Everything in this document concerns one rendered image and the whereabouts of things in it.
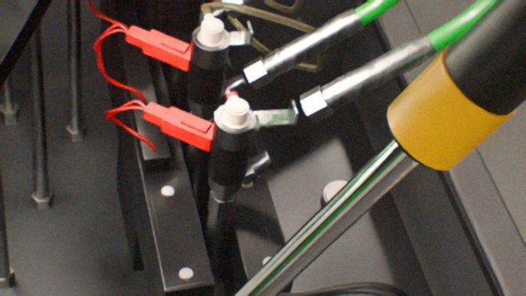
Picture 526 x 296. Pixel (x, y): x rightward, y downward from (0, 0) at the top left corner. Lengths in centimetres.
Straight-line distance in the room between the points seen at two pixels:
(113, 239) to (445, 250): 30
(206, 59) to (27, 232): 30
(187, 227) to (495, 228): 26
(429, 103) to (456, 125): 1
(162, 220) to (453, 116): 60
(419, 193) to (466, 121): 77
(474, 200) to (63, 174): 39
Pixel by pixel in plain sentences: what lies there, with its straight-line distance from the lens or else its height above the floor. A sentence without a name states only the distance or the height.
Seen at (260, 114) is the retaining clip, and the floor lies 110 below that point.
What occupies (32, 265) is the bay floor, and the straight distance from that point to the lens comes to 95.
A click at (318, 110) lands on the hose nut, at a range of 69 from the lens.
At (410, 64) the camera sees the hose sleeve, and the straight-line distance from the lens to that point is 69.
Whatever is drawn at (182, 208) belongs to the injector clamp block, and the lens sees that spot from 80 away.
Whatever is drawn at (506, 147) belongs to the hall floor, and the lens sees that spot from 231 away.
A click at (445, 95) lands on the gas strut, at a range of 21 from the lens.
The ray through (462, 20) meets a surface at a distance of 69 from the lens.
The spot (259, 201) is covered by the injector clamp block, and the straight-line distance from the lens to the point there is 81.
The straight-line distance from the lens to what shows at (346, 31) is 77.
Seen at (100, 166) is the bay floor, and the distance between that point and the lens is 102.
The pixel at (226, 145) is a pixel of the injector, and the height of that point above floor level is 109.
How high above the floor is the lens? 161
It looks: 48 degrees down
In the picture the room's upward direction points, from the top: 11 degrees clockwise
